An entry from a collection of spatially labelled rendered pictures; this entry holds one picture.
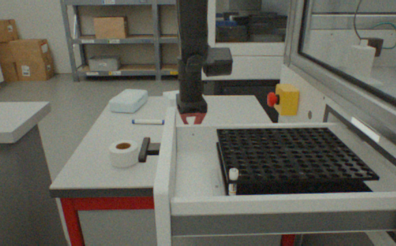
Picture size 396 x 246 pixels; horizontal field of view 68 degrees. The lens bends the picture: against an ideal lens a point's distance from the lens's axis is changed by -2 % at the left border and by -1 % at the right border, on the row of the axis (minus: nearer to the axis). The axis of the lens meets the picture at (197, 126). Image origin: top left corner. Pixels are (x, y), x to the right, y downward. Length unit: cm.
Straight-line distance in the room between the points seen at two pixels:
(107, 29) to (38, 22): 119
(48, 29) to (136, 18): 133
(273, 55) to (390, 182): 87
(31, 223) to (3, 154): 30
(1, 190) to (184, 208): 94
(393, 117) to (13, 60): 480
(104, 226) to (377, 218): 57
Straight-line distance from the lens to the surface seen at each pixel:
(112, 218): 76
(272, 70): 132
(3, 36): 494
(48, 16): 508
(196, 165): 58
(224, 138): 55
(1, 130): 109
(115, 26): 435
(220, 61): 69
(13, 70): 500
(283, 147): 53
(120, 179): 70
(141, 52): 477
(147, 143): 51
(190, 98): 71
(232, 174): 43
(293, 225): 45
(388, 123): 52
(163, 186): 37
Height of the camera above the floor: 114
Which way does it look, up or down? 24 degrees down
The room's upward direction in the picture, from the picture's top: straight up
